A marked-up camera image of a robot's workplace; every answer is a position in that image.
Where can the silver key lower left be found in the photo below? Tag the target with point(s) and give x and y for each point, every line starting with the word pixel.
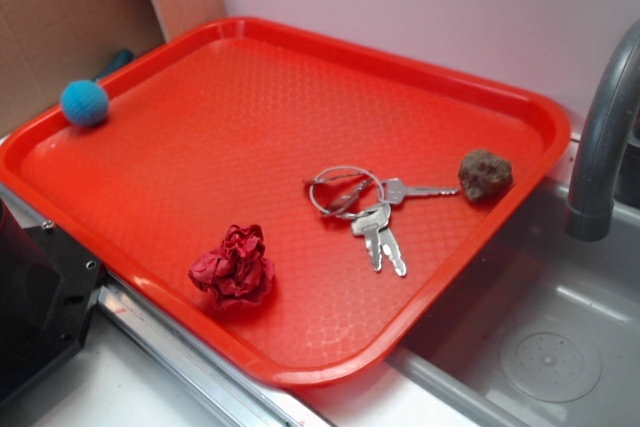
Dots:
pixel 368 225

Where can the silver key lower right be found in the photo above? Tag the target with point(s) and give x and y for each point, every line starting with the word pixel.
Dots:
pixel 389 244

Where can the blue fuzzy ball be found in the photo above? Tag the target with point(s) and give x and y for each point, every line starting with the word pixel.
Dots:
pixel 84 103

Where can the aluminium rail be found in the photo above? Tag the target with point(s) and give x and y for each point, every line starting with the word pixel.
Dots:
pixel 139 369

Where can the crumpled red paper ball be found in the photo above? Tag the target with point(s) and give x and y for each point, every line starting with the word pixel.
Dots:
pixel 236 273

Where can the grey faucet spout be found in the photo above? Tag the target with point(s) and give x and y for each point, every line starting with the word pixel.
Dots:
pixel 606 167

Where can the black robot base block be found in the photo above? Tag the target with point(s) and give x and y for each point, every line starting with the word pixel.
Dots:
pixel 49 287

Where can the grey plastic sink basin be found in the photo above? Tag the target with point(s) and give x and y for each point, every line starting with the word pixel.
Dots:
pixel 539 329

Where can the teal handled tool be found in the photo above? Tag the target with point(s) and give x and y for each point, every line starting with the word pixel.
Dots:
pixel 120 59

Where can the silver key pointing right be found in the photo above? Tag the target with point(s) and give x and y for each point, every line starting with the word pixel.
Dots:
pixel 395 191

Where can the red plastic tray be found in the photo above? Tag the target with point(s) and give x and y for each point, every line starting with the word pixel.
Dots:
pixel 224 126

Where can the brown rock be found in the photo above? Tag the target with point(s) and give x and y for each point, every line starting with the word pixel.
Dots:
pixel 483 175

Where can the brown cardboard panel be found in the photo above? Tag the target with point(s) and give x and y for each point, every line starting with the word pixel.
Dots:
pixel 45 44

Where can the silver key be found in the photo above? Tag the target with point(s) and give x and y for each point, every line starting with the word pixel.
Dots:
pixel 389 244
pixel 368 225

